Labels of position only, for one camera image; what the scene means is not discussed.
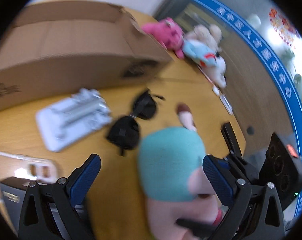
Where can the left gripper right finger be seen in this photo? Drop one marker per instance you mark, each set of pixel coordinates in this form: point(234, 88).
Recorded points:
point(254, 211)

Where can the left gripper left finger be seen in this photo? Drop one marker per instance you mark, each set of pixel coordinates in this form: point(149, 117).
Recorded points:
point(36, 219)

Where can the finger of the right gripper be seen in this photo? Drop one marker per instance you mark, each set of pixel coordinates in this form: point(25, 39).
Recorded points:
point(230, 138)

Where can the black product box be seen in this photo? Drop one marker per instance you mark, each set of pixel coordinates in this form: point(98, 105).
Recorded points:
point(13, 192)

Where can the clear beige phone case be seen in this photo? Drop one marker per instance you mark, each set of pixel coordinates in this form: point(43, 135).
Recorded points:
point(33, 168)

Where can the pig plush toy green hair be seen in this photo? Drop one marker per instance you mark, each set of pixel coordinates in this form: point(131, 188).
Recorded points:
point(169, 163)

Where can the white folding phone stand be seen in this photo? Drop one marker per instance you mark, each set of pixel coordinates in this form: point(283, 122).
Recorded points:
point(65, 122)

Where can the black sunglasses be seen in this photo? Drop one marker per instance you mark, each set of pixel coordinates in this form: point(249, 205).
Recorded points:
point(125, 131)

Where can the small white packet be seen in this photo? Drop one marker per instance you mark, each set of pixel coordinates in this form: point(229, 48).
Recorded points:
point(223, 99)

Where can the blue banner strip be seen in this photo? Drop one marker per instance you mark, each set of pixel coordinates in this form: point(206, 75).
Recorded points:
point(271, 62)

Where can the blue plush toy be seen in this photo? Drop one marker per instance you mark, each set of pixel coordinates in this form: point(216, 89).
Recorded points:
point(200, 53)

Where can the cream white plush dog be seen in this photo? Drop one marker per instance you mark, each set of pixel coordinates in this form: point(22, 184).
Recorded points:
point(210, 36)

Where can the red window decoration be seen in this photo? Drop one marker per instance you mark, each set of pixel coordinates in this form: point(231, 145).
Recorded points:
point(286, 30)

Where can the pink plush toy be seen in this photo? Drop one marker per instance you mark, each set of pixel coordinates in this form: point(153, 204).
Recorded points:
point(168, 33)

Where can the brown cardboard box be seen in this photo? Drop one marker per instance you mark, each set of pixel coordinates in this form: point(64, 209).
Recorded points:
point(59, 47)

